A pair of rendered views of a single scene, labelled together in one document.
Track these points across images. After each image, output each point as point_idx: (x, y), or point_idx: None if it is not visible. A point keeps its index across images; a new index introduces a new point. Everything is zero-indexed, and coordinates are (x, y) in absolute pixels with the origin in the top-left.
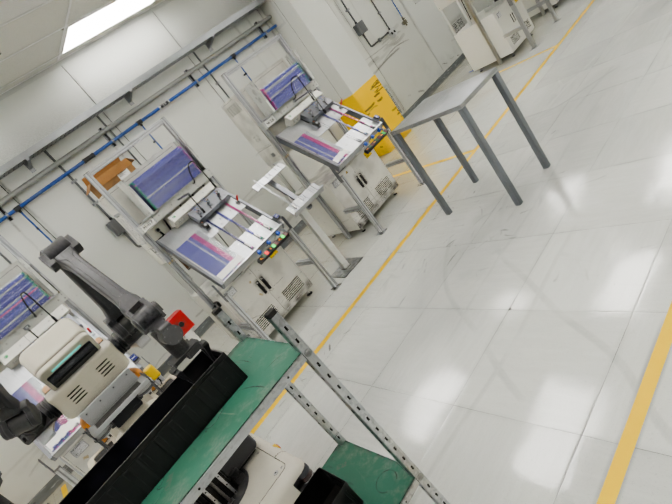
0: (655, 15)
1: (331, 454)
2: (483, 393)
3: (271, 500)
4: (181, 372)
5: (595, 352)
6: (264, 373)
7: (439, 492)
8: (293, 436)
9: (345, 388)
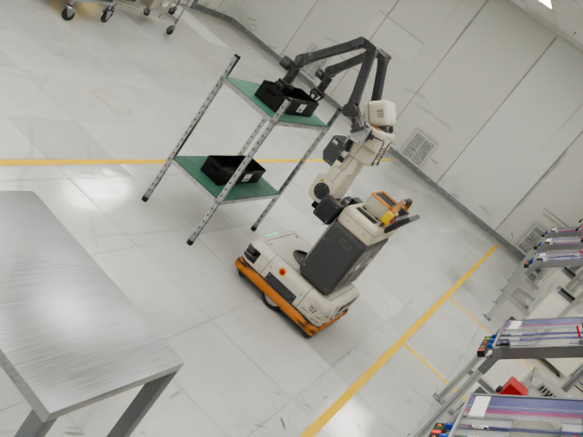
0: None
1: (225, 199)
2: (112, 233)
3: (268, 236)
4: (283, 83)
5: (28, 189)
6: (243, 87)
7: (159, 171)
8: (290, 344)
9: (205, 101)
